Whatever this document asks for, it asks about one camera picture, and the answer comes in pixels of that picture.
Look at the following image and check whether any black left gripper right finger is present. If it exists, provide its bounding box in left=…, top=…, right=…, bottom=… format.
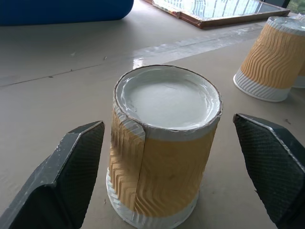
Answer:
left=233, top=113, right=305, bottom=229

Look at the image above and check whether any wooden framed glass panel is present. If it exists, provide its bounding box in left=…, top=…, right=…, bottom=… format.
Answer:
left=142, top=0, right=291, bottom=30

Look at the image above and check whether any blue rounded object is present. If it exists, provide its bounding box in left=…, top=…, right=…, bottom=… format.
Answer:
left=0, top=0, right=134, bottom=26

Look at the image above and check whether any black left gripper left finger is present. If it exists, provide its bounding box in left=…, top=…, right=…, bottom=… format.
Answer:
left=0, top=120, right=105, bottom=229

